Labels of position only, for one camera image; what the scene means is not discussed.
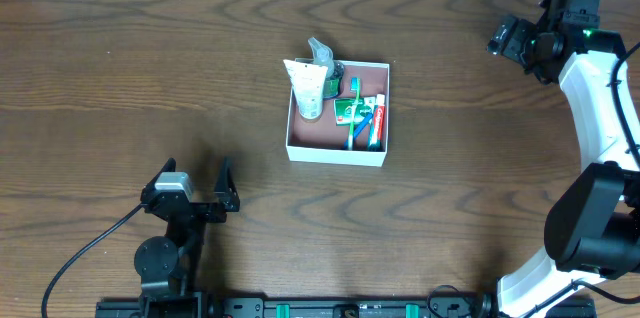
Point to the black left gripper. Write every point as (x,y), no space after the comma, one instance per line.
(198,208)

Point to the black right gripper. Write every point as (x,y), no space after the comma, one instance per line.
(513,40)

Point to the white lotion tube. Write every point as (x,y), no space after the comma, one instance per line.
(307,82)

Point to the green white soap box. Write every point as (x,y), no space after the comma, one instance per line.
(342,109)

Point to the purple soap pump bottle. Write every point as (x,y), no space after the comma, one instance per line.
(323,56)

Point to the teal white toothpaste tube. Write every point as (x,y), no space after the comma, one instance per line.
(375,134)

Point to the blue disposable razor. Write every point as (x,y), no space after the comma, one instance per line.
(362,125)

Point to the green white toothbrush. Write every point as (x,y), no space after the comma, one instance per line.
(356,89)

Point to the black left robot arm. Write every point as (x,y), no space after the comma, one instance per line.
(167,264)

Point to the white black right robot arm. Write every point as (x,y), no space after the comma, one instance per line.
(591,234)

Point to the white box with pink interior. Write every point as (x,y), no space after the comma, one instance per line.
(323,141)

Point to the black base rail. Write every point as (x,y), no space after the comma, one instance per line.
(205,306)

